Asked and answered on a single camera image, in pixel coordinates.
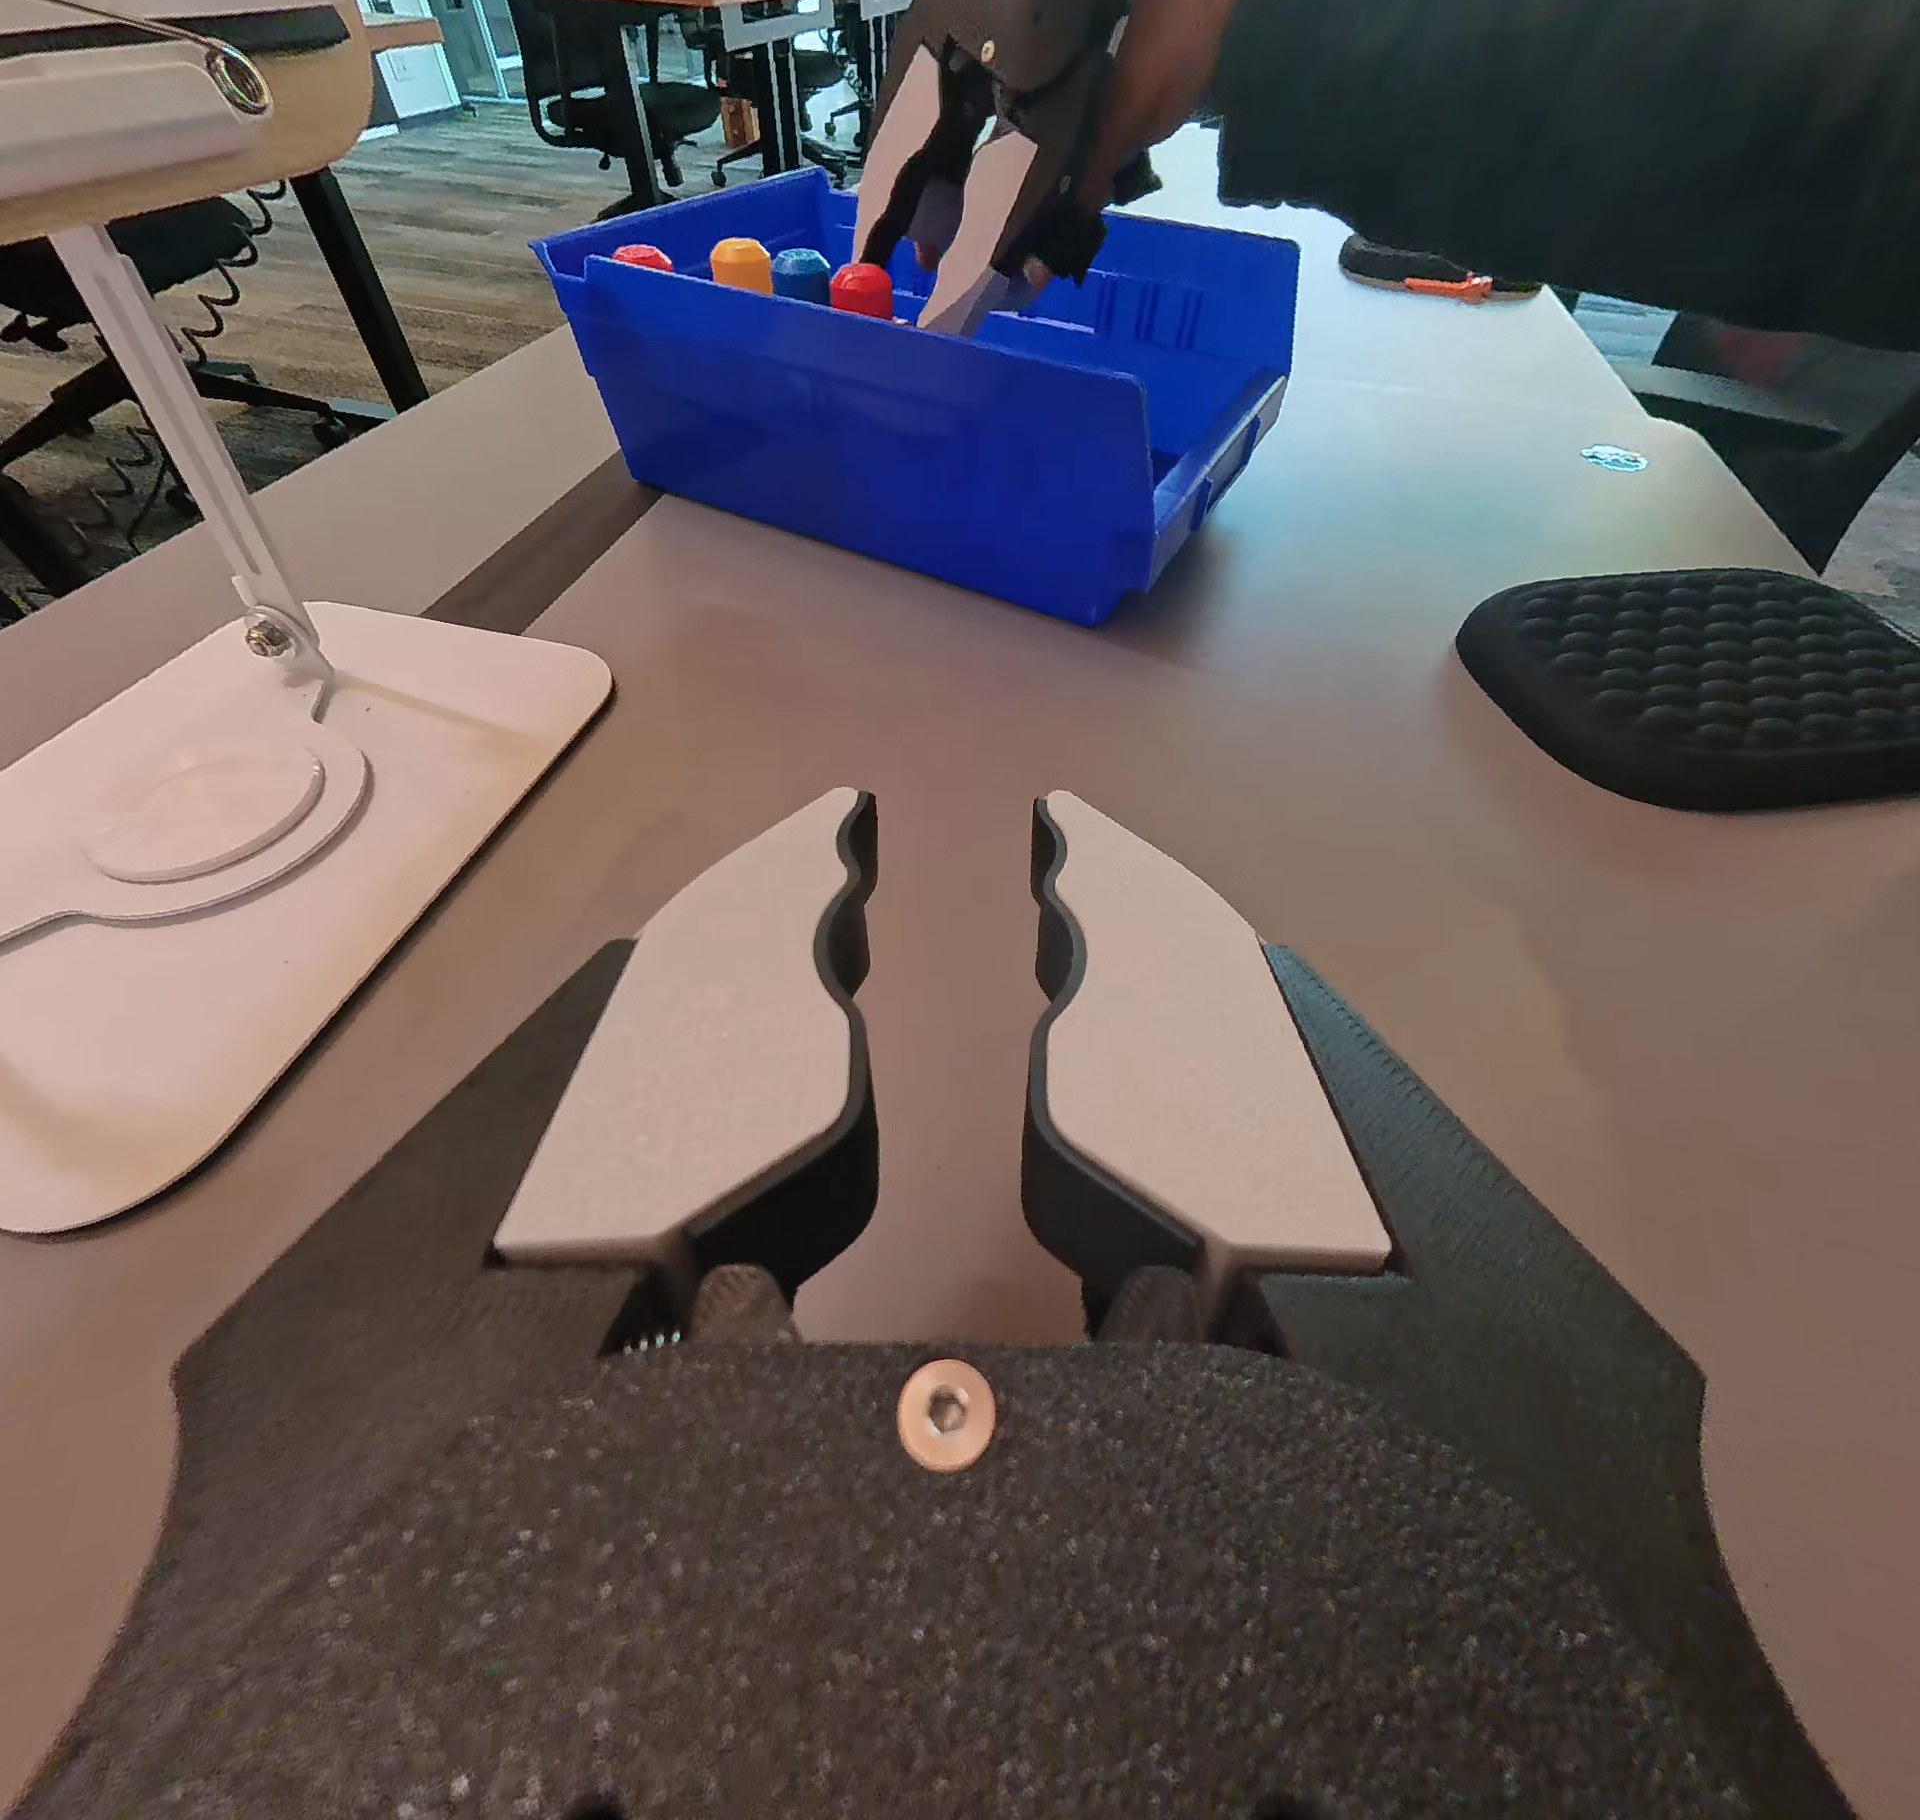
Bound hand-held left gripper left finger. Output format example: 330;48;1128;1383
493;788;880;1279

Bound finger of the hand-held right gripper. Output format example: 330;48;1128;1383
854;52;962;266
918;120;1075;340

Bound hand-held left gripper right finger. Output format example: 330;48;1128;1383
1024;788;1398;1279

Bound blue plastic bin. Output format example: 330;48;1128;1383
533;167;1300;628

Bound person's right forearm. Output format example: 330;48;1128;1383
1208;0;1920;351

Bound black flat pad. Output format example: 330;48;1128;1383
1338;234;1545;301

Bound white base document stand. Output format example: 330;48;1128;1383
0;0;614;1237

